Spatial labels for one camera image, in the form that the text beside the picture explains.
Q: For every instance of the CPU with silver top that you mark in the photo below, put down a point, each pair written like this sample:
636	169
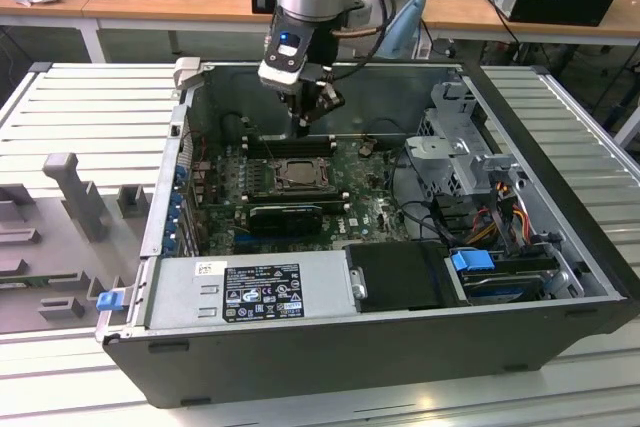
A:
302	172

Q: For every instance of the RAM slot with white latches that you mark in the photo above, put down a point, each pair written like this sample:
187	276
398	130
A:
320	138
320	148

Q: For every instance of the CPU socket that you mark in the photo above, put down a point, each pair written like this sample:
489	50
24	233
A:
305	191

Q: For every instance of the pale blue teach pendant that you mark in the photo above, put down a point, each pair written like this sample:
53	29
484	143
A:
402	32

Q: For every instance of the round silver coin battery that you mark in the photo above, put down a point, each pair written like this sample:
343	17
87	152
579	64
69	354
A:
365	147

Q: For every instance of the silver perforated drive cage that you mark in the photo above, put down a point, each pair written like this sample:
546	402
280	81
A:
450	147

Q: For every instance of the green motherboard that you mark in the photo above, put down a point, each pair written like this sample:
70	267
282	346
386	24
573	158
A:
360	207

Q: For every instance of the black graphics card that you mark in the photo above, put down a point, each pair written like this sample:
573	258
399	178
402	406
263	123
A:
285	221

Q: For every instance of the black plastic shroud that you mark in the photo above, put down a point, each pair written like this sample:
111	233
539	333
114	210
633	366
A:
395	272

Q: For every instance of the hard disk in blue carrier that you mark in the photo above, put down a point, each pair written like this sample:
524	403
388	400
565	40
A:
470	267

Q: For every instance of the silver power supply unit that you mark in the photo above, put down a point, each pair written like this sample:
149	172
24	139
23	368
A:
170	297

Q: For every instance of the black and silver PC case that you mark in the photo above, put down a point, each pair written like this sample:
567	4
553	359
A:
300	372

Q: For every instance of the blue plastic latch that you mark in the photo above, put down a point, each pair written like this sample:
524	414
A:
110	302

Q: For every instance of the grey parts rack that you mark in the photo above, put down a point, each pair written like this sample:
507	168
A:
60	247

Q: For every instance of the green RAM stick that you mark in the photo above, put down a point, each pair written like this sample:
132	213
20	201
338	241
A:
12	282

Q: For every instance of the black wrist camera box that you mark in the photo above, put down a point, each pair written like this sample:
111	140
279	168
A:
285	54

